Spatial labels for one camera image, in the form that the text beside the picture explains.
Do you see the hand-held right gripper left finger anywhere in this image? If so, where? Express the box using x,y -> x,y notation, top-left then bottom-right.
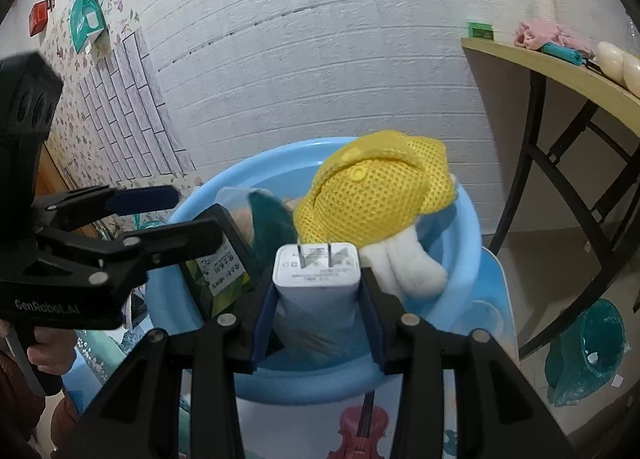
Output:
75,284 -> 281,459

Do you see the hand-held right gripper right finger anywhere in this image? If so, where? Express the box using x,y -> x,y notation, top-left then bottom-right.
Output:
357,266 -> 573,459

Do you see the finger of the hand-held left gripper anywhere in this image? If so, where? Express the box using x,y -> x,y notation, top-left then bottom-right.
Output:
32,184 -> 179,240
35,218 -> 224,290

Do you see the black green packet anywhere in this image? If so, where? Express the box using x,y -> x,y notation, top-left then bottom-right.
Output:
182,204 -> 258,320

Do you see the white charger plug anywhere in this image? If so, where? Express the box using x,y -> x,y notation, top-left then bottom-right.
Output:
272,241 -> 362,340

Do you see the white fleece cloth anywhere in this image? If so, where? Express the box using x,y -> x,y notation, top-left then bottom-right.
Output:
360,226 -> 447,312

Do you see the blue plastic basin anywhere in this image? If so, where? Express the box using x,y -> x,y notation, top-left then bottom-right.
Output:
145,138 -> 483,406

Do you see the yellow mesh cap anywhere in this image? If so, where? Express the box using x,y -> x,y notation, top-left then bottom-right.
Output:
293,130 -> 459,243

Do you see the person's left forearm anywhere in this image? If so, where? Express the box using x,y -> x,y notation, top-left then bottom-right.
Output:
0,351 -> 48,445

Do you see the printed desktop table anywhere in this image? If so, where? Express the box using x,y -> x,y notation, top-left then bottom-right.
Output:
65,244 -> 518,459

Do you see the person's left hand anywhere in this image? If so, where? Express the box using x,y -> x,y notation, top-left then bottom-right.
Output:
27,328 -> 76,387

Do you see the wooden door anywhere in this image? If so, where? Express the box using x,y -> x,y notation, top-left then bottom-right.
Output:
35,142 -> 108,240

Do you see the orange-brown garment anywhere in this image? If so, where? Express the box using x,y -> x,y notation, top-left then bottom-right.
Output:
50,396 -> 86,440

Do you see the teal waste basket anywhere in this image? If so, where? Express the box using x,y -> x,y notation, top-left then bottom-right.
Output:
545,298 -> 627,407

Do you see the wooden side table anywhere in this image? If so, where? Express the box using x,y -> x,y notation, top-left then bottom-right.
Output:
460,36 -> 640,362

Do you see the teal tube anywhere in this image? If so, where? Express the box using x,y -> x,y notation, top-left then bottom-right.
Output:
541,42 -> 583,67

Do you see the pink cloth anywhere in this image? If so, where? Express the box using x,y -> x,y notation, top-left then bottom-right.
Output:
515,22 -> 593,54

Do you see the cream oval bun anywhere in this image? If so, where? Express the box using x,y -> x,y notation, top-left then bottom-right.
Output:
596,42 -> 626,82
622,55 -> 640,99

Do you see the grey brick wall sticker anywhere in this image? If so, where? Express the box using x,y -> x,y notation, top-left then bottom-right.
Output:
75,29 -> 197,185

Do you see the red wall box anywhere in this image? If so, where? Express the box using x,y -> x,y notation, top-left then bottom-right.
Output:
27,0 -> 56,37

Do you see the green bag on wall hook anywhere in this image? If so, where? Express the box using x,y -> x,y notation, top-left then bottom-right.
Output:
69,0 -> 107,52

